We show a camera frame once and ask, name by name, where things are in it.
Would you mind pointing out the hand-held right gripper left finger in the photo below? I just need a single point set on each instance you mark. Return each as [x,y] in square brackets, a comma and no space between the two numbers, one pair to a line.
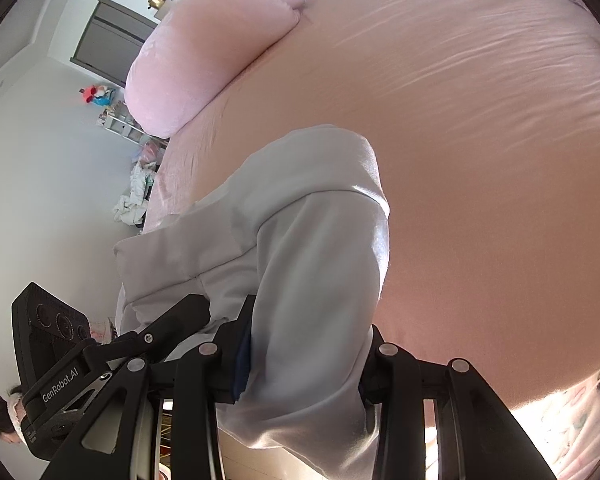
[242,360]

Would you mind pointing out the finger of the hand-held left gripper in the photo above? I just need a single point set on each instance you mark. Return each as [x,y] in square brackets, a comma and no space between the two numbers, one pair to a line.
[170,327]

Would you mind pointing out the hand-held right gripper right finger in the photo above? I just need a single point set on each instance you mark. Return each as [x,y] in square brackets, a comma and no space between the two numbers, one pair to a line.
[375,365]

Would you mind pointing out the white shirt with navy trim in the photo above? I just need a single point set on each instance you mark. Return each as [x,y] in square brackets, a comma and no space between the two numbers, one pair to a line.
[290,285]

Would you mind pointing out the pile of white clothes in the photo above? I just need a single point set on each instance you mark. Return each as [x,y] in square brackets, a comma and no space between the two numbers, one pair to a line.
[135,195]

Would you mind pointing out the small white shelf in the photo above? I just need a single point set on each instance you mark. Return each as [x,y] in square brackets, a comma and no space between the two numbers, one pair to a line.
[122,122]

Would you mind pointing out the printed fleece blanket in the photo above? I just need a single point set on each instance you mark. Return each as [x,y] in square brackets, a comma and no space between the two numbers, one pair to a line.
[585,420]

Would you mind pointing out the pink bed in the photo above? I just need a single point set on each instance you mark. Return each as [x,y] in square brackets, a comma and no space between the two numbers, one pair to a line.
[455,160]

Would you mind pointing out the red and blue plush toy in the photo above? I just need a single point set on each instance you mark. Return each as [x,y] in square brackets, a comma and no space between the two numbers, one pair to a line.
[96,95]

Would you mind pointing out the long pink pillow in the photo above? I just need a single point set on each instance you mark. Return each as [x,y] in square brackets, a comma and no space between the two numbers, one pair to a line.
[205,55]

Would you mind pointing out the grey cabinet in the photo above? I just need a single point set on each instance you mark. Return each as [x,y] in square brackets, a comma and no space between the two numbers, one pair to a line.
[112,40]

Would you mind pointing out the gold ornament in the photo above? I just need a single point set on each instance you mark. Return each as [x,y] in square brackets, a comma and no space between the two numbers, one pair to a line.
[155,0]

